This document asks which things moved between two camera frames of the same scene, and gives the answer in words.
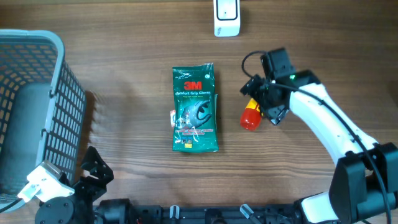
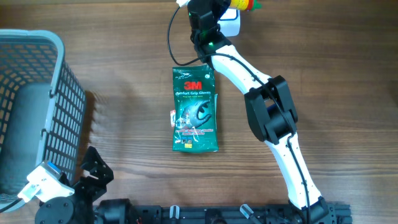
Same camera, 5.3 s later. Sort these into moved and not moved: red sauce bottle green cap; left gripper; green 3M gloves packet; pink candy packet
Moved: red sauce bottle green cap
Not moved: green 3M gloves packet; pink candy packet; left gripper
